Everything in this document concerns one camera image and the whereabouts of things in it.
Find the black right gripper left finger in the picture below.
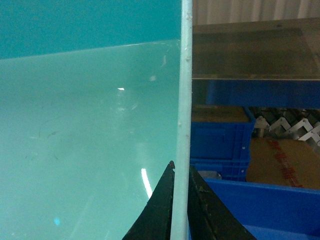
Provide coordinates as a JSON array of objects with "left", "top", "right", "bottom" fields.
[{"left": 123, "top": 161, "right": 175, "bottom": 240}]

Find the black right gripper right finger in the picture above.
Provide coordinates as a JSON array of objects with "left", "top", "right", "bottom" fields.
[{"left": 187, "top": 166, "right": 255, "bottom": 240}]

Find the brown cardboard box red print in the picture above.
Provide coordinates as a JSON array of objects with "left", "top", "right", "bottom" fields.
[{"left": 246, "top": 137, "right": 320, "bottom": 190}]

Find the stainless steel shelf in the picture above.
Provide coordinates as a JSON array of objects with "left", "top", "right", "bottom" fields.
[{"left": 192, "top": 17, "right": 320, "bottom": 81}]

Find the silver expandable roller conveyor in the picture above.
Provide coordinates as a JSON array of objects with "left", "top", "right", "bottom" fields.
[{"left": 249, "top": 107, "right": 320, "bottom": 148}]

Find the brown cardboard sheet in crate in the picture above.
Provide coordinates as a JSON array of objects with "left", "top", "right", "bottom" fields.
[{"left": 191, "top": 104, "right": 250, "bottom": 123}]

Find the turquoise plastic box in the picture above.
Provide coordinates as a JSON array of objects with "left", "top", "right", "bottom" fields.
[{"left": 0, "top": 0, "right": 193, "bottom": 240}]

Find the blue ribbed crate upper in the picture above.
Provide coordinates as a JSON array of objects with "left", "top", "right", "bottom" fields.
[{"left": 190, "top": 106, "right": 256, "bottom": 160}]

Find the blue ribbed crate lower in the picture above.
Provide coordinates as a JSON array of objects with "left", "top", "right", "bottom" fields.
[{"left": 190, "top": 157, "right": 251, "bottom": 182}]

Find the blue ribbed crate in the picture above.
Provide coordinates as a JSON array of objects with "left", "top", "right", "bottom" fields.
[
  {"left": 190, "top": 106, "right": 256, "bottom": 160},
  {"left": 190, "top": 157, "right": 251, "bottom": 182}
]

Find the large blue plastic tub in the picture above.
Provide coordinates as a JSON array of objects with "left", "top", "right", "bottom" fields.
[{"left": 205, "top": 180, "right": 320, "bottom": 240}]

